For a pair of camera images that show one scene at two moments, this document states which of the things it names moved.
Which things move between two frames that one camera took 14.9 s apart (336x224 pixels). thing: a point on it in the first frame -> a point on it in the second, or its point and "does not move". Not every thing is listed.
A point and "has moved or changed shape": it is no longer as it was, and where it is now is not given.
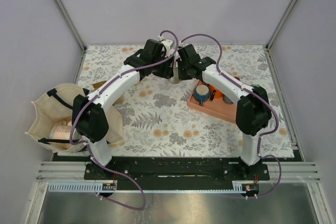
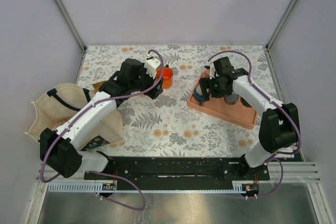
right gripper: x=182 y=77 -> x=206 y=83
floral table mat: x=159 y=123 does not move
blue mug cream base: x=201 y=92 does not move
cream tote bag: x=51 y=119 does not move
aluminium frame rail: x=67 y=16 does not move
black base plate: x=233 y=168 does not move
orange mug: x=218 y=94 has moved or changed shape
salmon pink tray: x=216 y=108 does not move
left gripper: x=167 y=72 -> x=146 y=71
